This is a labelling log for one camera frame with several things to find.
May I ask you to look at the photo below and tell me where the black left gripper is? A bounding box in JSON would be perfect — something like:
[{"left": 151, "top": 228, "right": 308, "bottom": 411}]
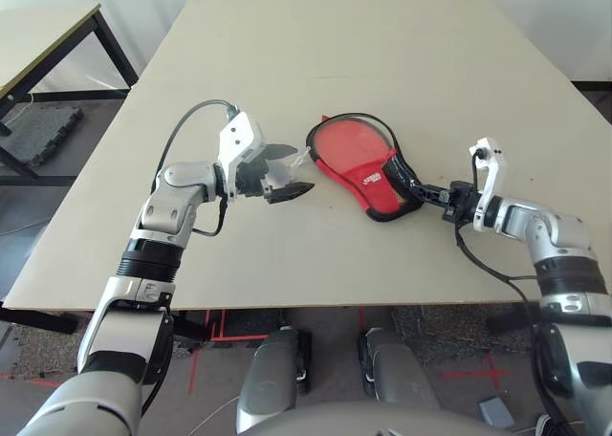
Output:
[{"left": 236, "top": 142, "right": 316, "bottom": 206}]

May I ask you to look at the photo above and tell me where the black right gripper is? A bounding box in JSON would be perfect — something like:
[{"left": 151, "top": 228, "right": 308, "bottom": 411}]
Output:
[{"left": 408, "top": 178, "right": 482, "bottom": 223}]

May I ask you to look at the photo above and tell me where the red black paddle case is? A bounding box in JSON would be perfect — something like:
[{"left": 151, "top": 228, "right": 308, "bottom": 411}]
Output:
[{"left": 305, "top": 113, "right": 425, "bottom": 223}]

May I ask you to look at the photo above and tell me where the dark speckled floor mat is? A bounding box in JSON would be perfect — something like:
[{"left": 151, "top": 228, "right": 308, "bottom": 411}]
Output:
[{"left": 391, "top": 304, "right": 527, "bottom": 365}]

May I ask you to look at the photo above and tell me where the grey robot right leg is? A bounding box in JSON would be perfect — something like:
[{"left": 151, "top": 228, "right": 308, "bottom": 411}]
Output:
[{"left": 358, "top": 328, "right": 441, "bottom": 411}]

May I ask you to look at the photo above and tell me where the grey robot leg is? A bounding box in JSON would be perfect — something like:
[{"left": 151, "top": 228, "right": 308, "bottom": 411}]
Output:
[
  {"left": 236, "top": 325, "right": 312, "bottom": 427},
  {"left": 358, "top": 328, "right": 441, "bottom": 411}
]

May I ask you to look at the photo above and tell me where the grey robot left leg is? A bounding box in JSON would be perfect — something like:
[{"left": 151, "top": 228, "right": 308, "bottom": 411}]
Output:
[{"left": 236, "top": 325, "right": 312, "bottom": 427}]

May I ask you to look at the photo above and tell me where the grey floor pedal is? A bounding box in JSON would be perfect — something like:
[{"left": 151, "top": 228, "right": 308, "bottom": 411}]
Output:
[{"left": 477, "top": 396, "right": 515, "bottom": 430}]

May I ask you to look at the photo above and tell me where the grey robot torso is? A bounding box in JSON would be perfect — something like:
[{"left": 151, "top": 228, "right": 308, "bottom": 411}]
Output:
[{"left": 238, "top": 402, "right": 513, "bottom": 436}]

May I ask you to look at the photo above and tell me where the black foam floor tile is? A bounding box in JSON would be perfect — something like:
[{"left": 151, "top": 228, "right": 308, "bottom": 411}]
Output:
[{"left": 0, "top": 103, "right": 85, "bottom": 169}]

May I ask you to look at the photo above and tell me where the black-framed side table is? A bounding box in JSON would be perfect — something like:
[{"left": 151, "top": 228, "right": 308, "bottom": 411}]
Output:
[{"left": 0, "top": 3, "right": 140, "bottom": 186}]

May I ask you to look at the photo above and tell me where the grey speckled floor mat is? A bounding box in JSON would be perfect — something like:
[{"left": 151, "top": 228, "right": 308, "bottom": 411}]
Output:
[{"left": 0, "top": 323, "right": 97, "bottom": 380}]

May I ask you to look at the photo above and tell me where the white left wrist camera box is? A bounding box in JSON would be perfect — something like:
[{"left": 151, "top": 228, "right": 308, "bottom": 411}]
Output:
[{"left": 217, "top": 112, "right": 265, "bottom": 202}]

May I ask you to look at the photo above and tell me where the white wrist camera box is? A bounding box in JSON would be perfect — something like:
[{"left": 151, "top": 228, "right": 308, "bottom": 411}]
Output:
[
  {"left": 468, "top": 137, "right": 507, "bottom": 231},
  {"left": 217, "top": 112, "right": 265, "bottom": 202}
]

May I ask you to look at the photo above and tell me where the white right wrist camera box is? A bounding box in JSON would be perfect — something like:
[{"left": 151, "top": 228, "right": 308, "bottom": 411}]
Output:
[{"left": 468, "top": 137, "right": 507, "bottom": 231}]

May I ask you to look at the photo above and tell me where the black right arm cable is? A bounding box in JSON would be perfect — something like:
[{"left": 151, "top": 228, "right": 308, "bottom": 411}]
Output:
[{"left": 453, "top": 146, "right": 575, "bottom": 436}]

